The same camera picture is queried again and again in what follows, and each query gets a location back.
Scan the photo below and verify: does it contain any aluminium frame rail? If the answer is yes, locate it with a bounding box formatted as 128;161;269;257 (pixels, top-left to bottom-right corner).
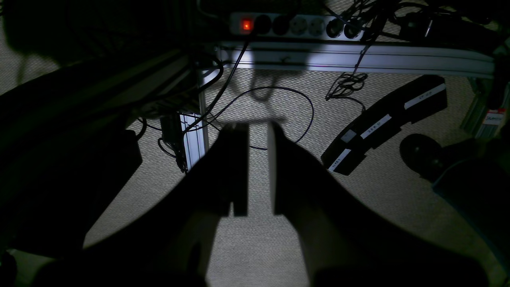
216;42;495;79

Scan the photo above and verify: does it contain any black chair caster wheel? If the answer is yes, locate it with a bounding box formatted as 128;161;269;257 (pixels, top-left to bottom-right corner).
399;133;445;182

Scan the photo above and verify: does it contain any vertical aluminium frame post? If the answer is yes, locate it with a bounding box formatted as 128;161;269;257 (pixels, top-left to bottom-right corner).
179;91;209;171

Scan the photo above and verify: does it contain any black loop cable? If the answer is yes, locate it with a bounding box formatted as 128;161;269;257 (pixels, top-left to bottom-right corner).
207;86;315;151

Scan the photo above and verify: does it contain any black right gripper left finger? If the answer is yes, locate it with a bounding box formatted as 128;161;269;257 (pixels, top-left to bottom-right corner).
36;123;249;287

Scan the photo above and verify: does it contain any white power strip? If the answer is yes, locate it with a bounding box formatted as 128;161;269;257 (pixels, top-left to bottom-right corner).
229;12;364;41

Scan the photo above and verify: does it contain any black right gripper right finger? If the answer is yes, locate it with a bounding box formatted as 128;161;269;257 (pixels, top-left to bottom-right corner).
268;122;489;287

